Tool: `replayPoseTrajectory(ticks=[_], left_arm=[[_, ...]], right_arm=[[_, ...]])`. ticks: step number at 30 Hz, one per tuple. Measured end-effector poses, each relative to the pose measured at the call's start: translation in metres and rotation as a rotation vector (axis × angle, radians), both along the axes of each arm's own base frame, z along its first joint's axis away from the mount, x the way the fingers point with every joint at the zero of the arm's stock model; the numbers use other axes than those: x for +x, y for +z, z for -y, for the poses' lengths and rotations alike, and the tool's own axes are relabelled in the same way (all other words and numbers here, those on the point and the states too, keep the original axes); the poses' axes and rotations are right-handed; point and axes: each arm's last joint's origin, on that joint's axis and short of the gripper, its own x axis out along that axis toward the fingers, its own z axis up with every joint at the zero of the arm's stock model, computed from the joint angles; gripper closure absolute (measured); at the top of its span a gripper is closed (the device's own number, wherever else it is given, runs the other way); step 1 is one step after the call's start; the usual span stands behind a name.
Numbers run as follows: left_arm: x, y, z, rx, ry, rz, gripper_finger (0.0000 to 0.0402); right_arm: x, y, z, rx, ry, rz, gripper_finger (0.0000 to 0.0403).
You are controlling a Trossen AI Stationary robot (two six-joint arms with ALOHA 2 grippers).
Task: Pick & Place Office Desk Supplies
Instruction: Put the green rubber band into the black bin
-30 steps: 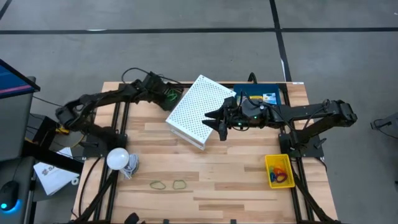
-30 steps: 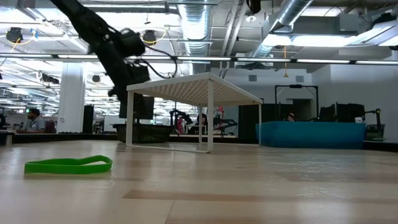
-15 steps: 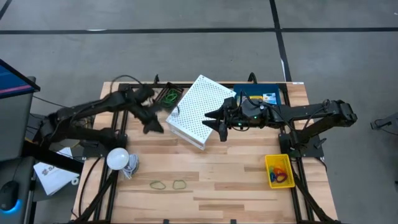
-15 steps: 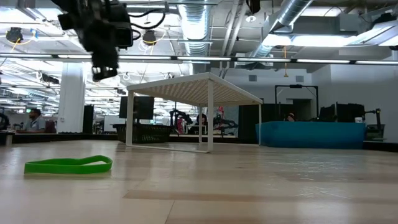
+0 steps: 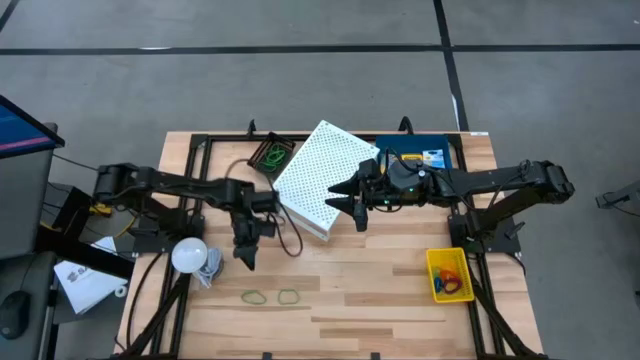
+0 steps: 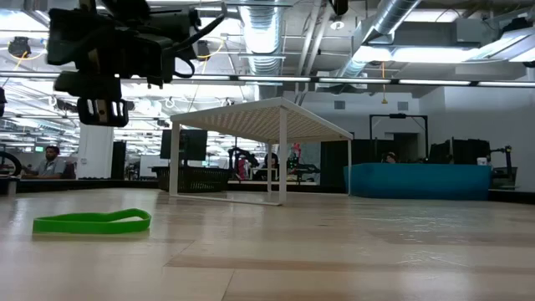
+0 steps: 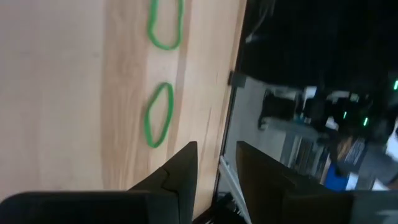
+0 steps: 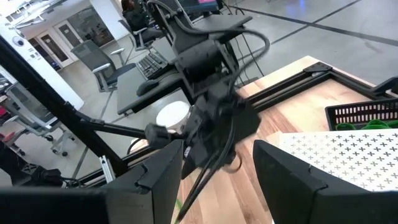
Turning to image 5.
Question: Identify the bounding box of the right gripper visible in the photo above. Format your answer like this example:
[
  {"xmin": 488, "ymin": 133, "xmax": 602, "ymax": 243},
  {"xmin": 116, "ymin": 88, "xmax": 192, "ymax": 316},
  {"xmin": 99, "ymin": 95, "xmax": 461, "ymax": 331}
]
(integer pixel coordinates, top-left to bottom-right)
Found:
[{"xmin": 324, "ymin": 158, "xmax": 396, "ymax": 232}]

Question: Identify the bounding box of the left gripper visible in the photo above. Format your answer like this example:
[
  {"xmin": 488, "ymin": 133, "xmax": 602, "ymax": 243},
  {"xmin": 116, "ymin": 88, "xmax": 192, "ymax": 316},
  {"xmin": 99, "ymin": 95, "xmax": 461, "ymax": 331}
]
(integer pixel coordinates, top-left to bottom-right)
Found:
[{"xmin": 230, "ymin": 212, "xmax": 277, "ymax": 272}]

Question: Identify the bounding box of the blue plastic bin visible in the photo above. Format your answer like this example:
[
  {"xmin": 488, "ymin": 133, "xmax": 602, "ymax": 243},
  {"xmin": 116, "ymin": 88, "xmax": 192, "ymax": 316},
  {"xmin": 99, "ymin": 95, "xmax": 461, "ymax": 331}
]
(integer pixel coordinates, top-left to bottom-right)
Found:
[{"xmin": 374, "ymin": 132, "xmax": 454, "ymax": 172}]

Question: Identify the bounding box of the blue yellow crayon box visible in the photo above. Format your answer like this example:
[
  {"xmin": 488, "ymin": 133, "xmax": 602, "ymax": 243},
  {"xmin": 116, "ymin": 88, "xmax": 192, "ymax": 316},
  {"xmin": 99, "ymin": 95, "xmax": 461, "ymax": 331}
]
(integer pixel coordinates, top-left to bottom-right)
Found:
[{"xmin": 421, "ymin": 148, "xmax": 447, "ymax": 171}]

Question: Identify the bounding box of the black mesh basket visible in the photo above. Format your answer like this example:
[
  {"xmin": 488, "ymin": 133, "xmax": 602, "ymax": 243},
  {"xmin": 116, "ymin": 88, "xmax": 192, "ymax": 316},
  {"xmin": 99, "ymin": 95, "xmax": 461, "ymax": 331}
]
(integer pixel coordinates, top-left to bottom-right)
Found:
[{"xmin": 247, "ymin": 131, "xmax": 297, "ymax": 175}]

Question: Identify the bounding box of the yellow plastic basket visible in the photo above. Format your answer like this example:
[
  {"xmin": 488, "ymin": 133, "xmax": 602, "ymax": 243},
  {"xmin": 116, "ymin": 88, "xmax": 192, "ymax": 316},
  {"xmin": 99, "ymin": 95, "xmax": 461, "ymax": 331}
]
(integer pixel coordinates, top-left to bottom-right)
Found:
[{"xmin": 425, "ymin": 247, "xmax": 475, "ymax": 305}]

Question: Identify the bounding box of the grey desk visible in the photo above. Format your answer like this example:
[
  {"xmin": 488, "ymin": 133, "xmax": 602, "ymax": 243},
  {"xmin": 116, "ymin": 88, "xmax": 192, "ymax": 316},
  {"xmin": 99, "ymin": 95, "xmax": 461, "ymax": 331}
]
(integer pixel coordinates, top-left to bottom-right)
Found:
[{"xmin": 0, "ymin": 249, "xmax": 59, "ymax": 360}]

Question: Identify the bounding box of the white perforated shelf riser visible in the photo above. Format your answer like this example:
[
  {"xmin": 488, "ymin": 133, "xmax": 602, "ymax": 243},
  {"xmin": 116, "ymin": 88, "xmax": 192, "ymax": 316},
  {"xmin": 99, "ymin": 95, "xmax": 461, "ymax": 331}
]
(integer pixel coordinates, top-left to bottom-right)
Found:
[{"xmin": 272, "ymin": 118, "xmax": 381, "ymax": 243}]

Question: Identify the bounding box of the white bulb lamp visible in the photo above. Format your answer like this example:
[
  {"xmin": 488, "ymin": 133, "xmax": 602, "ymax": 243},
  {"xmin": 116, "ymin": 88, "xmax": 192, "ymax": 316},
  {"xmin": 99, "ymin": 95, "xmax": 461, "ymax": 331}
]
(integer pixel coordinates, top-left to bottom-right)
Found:
[{"xmin": 171, "ymin": 236, "xmax": 209, "ymax": 275}]

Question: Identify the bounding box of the white paper sheet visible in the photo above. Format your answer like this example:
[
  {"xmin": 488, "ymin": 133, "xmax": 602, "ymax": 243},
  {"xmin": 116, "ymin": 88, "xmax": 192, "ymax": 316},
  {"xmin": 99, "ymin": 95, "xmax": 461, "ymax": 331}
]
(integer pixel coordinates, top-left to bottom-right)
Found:
[
  {"xmin": 89, "ymin": 235, "xmax": 119, "ymax": 256},
  {"xmin": 53, "ymin": 259, "xmax": 129, "ymax": 316}
]

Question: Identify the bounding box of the black power box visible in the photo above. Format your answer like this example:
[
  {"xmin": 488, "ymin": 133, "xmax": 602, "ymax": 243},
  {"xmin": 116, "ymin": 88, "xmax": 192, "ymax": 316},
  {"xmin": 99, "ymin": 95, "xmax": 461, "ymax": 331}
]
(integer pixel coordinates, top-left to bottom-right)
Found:
[{"xmin": 47, "ymin": 183, "xmax": 96, "ymax": 241}]

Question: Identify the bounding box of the black computer mouse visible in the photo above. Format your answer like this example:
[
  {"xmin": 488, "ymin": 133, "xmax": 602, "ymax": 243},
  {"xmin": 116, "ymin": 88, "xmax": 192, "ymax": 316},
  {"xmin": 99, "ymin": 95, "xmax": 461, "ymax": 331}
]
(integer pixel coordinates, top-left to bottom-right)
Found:
[{"xmin": 0, "ymin": 290, "xmax": 32, "ymax": 341}]

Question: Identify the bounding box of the black computer monitor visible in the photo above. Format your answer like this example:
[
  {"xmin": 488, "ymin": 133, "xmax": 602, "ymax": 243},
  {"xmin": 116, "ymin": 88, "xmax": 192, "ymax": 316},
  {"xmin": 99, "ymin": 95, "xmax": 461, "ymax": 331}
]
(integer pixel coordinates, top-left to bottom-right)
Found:
[{"xmin": 0, "ymin": 93, "xmax": 66, "ymax": 160}]

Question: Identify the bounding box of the white coiled lamp cable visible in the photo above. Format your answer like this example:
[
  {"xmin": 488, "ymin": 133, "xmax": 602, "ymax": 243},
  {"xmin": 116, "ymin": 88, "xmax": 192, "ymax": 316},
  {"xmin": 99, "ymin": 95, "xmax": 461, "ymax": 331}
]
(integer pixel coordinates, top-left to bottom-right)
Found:
[{"xmin": 192, "ymin": 247, "xmax": 225, "ymax": 290}]

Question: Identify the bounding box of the yellow cable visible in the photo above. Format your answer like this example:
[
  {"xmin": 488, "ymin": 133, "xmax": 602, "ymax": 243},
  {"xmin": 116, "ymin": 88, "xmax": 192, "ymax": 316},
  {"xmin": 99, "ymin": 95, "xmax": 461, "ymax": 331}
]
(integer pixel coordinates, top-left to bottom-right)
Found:
[{"xmin": 113, "ymin": 207, "xmax": 142, "ymax": 240}]

